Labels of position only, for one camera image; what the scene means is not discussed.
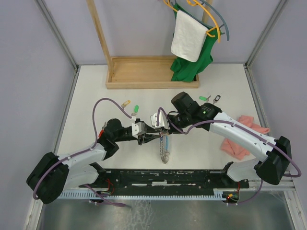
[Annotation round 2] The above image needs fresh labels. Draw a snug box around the metal keyring holder with keys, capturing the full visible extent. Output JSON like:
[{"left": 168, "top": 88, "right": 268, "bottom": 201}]
[{"left": 159, "top": 132, "right": 170, "bottom": 164}]

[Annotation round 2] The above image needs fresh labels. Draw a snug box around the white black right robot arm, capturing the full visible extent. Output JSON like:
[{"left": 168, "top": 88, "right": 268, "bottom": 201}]
[{"left": 151, "top": 92, "right": 291, "bottom": 187}]

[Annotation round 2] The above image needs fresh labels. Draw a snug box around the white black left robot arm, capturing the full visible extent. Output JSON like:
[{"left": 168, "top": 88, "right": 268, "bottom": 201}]
[{"left": 26, "top": 118, "right": 168, "bottom": 204}]

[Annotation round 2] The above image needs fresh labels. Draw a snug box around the key with light green tag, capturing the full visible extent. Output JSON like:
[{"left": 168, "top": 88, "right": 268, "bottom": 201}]
[{"left": 131, "top": 105, "right": 139, "bottom": 117}]

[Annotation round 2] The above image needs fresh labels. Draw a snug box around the key with yellow tag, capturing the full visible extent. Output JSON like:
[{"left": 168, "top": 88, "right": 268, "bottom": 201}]
[{"left": 121, "top": 100, "right": 131, "bottom": 109}]

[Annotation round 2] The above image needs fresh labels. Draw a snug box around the key with black tag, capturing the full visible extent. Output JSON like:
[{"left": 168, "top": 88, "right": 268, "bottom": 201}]
[{"left": 213, "top": 95, "right": 221, "bottom": 104}]

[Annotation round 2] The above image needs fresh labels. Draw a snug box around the green shirt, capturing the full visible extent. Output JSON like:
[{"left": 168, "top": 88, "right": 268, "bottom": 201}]
[{"left": 170, "top": 3, "right": 222, "bottom": 82}]

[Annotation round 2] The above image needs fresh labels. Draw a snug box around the wooden clothes rack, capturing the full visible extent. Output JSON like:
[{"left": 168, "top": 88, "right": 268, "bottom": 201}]
[{"left": 87, "top": 0, "right": 200, "bottom": 89}]

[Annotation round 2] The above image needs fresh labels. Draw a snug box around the pink cloth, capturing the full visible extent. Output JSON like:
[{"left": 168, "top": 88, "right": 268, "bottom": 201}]
[{"left": 220, "top": 115, "right": 270, "bottom": 161}]

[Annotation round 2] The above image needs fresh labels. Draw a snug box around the white towel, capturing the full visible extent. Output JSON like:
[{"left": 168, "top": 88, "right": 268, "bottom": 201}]
[{"left": 171, "top": 10, "right": 208, "bottom": 62}]

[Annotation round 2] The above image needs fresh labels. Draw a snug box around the yellow clothes hanger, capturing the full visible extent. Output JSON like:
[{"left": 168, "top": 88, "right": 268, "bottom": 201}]
[{"left": 163, "top": 0, "right": 222, "bottom": 38}]

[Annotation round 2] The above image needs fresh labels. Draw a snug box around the grey clothes hanger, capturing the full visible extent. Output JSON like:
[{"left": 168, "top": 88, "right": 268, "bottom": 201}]
[{"left": 163, "top": 0, "right": 230, "bottom": 43}]

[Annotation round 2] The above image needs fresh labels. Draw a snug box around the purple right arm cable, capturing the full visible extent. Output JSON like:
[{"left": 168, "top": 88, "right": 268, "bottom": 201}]
[{"left": 155, "top": 107, "right": 302, "bottom": 178}]

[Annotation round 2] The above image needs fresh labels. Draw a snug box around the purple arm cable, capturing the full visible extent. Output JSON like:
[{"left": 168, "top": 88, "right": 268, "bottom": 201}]
[
  {"left": 155, "top": 107, "right": 302, "bottom": 178},
  {"left": 32, "top": 97, "right": 136, "bottom": 200}
]

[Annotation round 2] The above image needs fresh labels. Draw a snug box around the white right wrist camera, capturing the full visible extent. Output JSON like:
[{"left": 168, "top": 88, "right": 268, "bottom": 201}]
[{"left": 150, "top": 111, "right": 169, "bottom": 129}]

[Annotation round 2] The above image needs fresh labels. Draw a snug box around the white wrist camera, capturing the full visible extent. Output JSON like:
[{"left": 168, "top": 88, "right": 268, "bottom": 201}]
[
  {"left": 150, "top": 111, "right": 169, "bottom": 129},
  {"left": 131, "top": 122, "right": 146, "bottom": 138}
]

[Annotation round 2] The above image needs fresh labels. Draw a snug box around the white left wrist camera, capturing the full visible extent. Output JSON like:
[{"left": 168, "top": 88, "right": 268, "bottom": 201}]
[{"left": 131, "top": 122, "right": 146, "bottom": 138}]

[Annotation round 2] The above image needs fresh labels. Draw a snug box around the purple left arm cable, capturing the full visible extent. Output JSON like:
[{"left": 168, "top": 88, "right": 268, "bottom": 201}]
[{"left": 32, "top": 97, "right": 136, "bottom": 200}]

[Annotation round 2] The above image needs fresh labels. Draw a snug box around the white cable duct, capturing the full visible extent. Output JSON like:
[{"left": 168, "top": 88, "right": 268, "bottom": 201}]
[{"left": 51, "top": 189, "right": 228, "bottom": 200}]

